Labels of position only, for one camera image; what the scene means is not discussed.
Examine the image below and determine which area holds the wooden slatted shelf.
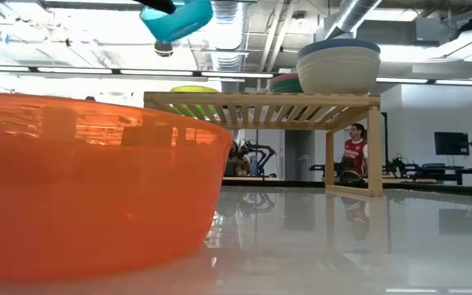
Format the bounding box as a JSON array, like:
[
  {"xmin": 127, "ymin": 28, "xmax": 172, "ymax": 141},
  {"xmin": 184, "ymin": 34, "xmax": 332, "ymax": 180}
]
[{"xmin": 143, "ymin": 91, "xmax": 384, "ymax": 198}]

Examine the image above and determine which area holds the large blue-grey bowl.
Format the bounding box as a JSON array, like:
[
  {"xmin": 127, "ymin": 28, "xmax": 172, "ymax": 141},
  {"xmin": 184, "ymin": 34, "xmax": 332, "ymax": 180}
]
[{"xmin": 297, "ymin": 38, "xmax": 382, "ymax": 61}]

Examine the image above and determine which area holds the black monitor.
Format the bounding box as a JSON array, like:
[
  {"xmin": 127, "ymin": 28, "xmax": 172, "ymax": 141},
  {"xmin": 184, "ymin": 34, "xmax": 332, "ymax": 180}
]
[{"xmin": 433, "ymin": 131, "xmax": 471, "ymax": 157}]

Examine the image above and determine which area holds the ceiling light strip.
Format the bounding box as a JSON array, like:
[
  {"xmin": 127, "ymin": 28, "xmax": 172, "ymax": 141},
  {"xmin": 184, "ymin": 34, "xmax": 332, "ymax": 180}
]
[
  {"xmin": 374, "ymin": 76, "xmax": 472, "ymax": 88},
  {"xmin": 0, "ymin": 65, "xmax": 276, "ymax": 79}
]

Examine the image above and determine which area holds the large teal bowl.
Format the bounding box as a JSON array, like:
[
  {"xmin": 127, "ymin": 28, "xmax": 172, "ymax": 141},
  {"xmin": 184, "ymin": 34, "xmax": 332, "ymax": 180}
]
[{"xmin": 269, "ymin": 78, "xmax": 305, "ymax": 94}]

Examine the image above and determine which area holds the corrugated silver duct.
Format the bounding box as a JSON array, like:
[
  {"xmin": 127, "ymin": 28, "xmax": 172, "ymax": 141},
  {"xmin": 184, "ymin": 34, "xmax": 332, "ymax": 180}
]
[{"xmin": 211, "ymin": 0, "xmax": 247, "ymax": 93}]

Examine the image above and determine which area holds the small orange bowl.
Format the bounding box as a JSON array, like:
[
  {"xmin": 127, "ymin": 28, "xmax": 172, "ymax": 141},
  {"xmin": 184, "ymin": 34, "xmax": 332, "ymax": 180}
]
[{"xmin": 0, "ymin": 92, "xmax": 234, "ymax": 284}]

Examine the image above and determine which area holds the person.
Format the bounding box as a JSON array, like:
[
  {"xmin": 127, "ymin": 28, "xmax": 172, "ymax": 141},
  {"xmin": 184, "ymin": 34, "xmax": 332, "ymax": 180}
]
[{"xmin": 343, "ymin": 122, "xmax": 369, "ymax": 183}]

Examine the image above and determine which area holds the large pink bowl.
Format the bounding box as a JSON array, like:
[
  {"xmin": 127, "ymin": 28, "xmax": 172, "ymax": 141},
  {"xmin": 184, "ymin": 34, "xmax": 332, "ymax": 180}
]
[{"xmin": 269, "ymin": 72, "xmax": 301, "ymax": 85}]

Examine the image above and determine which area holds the small cyan bowl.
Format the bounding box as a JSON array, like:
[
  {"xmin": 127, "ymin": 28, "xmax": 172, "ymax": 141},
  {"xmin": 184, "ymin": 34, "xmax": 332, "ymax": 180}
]
[{"xmin": 138, "ymin": 0, "xmax": 214, "ymax": 43}]

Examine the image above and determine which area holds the black ceiling device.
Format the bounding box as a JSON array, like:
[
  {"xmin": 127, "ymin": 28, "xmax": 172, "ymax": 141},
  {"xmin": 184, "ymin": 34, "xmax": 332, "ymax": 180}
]
[{"xmin": 153, "ymin": 40, "xmax": 175, "ymax": 58}]

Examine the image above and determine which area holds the small green bowl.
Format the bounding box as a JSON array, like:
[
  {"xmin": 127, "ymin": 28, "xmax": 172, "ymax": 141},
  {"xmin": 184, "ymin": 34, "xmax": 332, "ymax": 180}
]
[{"xmin": 169, "ymin": 84, "xmax": 221, "ymax": 120}]

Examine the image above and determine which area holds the large cream bowl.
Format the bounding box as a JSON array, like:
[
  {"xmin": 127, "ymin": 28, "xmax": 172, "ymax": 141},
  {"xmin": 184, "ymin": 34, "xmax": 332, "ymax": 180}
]
[{"xmin": 296, "ymin": 46, "xmax": 382, "ymax": 95}]

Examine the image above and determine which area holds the black background robot rig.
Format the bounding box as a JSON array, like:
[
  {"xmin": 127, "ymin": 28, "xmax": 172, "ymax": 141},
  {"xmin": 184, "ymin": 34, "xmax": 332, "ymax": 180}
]
[{"xmin": 386, "ymin": 155, "xmax": 472, "ymax": 186}]

